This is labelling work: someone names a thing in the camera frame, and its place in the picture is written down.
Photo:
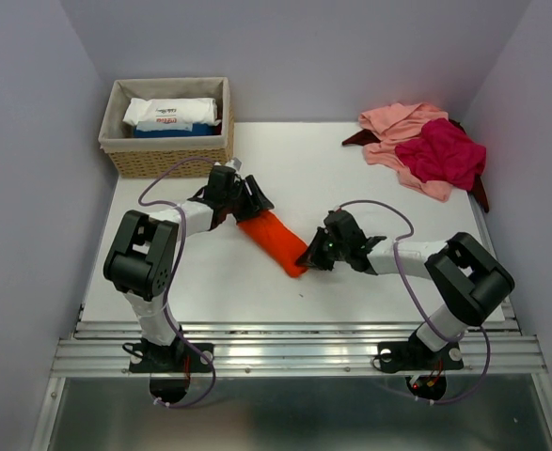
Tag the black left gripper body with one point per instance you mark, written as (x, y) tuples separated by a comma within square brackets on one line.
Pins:
[(237, 202)]

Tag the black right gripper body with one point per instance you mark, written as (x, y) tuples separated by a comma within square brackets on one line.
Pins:
[(335, 251)]

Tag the orange t-shirt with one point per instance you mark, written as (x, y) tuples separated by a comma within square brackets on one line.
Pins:
[(277, 241)]

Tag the woven wicker basket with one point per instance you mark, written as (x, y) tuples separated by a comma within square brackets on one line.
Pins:
[(144, 158)]

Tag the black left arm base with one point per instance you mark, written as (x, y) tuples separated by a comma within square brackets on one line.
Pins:
[(170, 369)]

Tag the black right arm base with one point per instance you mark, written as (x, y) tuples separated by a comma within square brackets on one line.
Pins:
[(425, 368)]

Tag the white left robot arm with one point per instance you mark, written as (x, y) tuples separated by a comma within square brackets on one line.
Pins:
[(147, 248)]

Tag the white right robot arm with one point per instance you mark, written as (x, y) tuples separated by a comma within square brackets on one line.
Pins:
[(470, 281)]

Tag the white rolled t-shirt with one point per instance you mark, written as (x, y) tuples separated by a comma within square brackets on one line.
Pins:
[(189, 111)]

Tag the blue rolled t-shirt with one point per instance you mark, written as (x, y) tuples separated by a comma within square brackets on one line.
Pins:
[(149, 129)]

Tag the light pink t-shirt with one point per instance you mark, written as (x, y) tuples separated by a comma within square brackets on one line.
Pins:
[(396, 124)]

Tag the magenta t-shirt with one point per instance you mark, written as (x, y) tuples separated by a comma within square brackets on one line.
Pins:
[(444, 152)]

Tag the dark maroon t-shirt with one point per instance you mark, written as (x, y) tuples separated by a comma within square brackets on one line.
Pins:
[(478, 192)]

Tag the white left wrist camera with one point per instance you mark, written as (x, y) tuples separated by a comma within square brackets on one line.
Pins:
[(235, 164)]

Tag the aluminium mounting rail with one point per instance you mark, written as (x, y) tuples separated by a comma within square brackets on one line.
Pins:
[(290, 349)]

